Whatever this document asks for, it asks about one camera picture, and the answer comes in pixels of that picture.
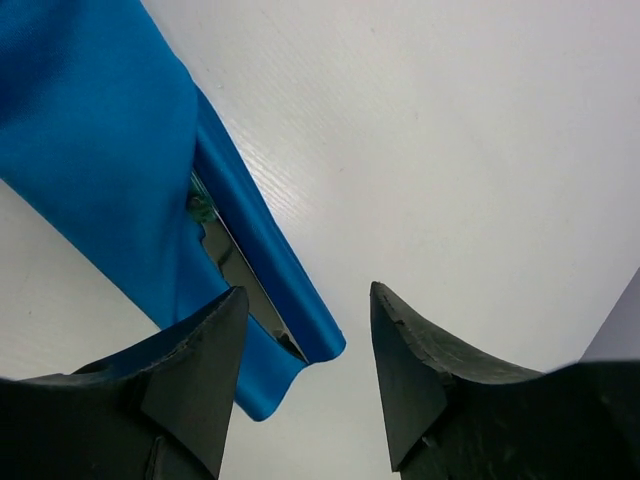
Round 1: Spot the blue cloth napkin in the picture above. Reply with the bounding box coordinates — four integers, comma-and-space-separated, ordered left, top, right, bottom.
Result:
1, 1, 346, 421

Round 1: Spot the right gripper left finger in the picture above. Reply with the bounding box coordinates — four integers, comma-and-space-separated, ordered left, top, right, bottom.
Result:
1, 287, 248, 479

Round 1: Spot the green handled knife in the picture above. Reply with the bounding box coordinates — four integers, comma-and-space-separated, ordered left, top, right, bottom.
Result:
187, 170, 307, 362

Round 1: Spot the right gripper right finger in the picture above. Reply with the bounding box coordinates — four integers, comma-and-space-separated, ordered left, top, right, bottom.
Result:
370, 282, 639, 479

